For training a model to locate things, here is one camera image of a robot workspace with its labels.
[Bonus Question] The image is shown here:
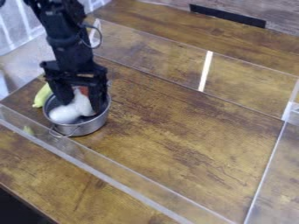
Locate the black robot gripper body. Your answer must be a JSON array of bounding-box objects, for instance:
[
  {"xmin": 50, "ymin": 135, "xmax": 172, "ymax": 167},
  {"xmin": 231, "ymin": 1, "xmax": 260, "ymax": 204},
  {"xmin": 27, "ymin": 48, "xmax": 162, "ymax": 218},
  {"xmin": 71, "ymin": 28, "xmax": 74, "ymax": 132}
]
[{"xmin": 40, "ymin": 36, "xmax": 110, "ymax": 88}]

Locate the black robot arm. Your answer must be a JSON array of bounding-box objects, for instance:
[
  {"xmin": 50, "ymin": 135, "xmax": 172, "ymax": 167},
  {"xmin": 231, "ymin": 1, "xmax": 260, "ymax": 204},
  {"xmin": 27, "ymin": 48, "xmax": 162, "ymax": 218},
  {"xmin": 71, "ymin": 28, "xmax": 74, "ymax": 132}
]
[{"xmin": 23, "ymin": 0, "xmax": 108, "ymax": 113}]

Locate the red and white plush mushroom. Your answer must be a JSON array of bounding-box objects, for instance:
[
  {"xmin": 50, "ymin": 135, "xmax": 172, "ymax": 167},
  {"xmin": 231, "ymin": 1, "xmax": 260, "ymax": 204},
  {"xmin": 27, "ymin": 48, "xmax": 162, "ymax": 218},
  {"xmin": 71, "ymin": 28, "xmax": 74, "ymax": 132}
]
[{"xmin": 50, "ymin": 87, "xmax": 96, "ymax": 124}]

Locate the clear acrylic triangular stand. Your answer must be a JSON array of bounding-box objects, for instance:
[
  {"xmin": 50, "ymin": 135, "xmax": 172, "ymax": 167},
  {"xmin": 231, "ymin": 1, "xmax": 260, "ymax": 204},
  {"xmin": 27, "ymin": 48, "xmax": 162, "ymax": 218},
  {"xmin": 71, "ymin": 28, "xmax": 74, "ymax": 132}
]
[{"xmin": 88, "ymin": 18, "xmax": 103, "ymax": 49}]

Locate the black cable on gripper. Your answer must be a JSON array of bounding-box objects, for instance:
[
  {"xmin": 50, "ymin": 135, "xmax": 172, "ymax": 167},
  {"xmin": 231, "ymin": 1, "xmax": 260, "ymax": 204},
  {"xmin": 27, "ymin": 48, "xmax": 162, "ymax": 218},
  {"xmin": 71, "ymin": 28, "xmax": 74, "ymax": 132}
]
[{"xmin": 79, "ymin": 23, "xmax": 104, "ymax": 50}]

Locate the silver metal pot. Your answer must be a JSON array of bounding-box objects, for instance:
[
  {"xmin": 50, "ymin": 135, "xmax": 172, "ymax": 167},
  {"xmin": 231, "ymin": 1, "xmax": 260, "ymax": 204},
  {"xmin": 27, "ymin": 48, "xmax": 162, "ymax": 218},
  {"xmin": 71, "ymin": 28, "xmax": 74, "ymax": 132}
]
[{"xmin": 43, "ymin": 94, "xmax": 111, "ymax": 137}]

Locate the black bar on table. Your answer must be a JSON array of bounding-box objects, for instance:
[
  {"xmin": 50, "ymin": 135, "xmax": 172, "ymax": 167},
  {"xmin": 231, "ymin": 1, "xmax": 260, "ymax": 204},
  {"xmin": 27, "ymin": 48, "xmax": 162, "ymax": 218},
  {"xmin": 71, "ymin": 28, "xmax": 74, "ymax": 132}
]
[{"xmin": 190, "ymin": 3, "xmax": 267, "ymax": 28}]

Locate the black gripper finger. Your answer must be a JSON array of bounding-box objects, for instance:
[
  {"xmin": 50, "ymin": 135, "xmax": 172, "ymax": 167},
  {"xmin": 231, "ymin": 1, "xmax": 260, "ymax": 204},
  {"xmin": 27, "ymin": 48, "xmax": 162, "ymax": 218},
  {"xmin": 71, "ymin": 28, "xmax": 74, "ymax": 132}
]
[
  {"xmin": 50, "ymin": 81, "xmax": 74, "ymax": 105},
  {"xmin": 88, "ymin": 83, "xmax": 108, "ymax": 114}
]

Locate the yellow handled metal spatula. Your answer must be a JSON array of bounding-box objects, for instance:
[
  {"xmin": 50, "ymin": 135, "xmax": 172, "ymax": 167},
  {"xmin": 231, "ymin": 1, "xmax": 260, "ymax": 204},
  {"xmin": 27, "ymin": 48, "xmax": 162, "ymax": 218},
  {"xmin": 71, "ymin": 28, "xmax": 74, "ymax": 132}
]
[{"xmin": 32, "ymin": 83, "xmax": 52, "ymax": 108}]

